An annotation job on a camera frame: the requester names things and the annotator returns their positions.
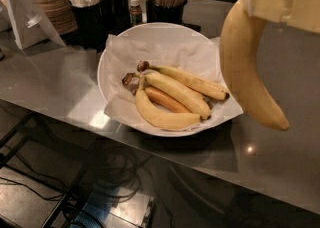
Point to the black cup with wrapped straws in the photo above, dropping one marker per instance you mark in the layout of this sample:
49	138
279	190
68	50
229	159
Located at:
89	21

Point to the small orange banana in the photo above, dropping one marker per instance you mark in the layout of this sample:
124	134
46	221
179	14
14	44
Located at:
161	98

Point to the yellow banana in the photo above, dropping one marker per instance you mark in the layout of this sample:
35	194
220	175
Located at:
158	117
199	84
192	100
239	43

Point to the white paper bag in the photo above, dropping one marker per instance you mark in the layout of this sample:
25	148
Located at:
29	23

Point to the black cup with utensils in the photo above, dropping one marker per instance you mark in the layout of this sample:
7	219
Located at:
115	15

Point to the white paper liner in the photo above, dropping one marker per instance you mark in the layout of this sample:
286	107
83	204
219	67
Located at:
166	52

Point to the white bowl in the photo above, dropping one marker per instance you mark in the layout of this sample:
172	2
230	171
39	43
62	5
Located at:
156	30

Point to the blue grey box on floor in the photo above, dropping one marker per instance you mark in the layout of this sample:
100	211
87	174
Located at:
110	206

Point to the black cup with wooden stirrers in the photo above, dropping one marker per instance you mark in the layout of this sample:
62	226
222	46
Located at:
168	2

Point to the small brown glass bottle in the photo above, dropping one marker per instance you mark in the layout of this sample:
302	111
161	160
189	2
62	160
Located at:
135	12

